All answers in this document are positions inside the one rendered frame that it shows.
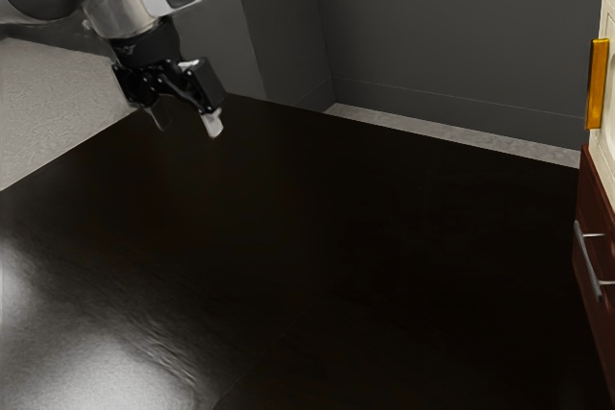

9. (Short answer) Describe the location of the cream box with yellow handle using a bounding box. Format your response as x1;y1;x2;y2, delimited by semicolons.
584;0;615;177

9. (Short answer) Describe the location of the dark red wooden cabinet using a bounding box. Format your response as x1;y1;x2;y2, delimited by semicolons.
571;142;615;315

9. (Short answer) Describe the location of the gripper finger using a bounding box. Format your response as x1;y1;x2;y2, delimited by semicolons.
162;57;227;138
143;98;172;132

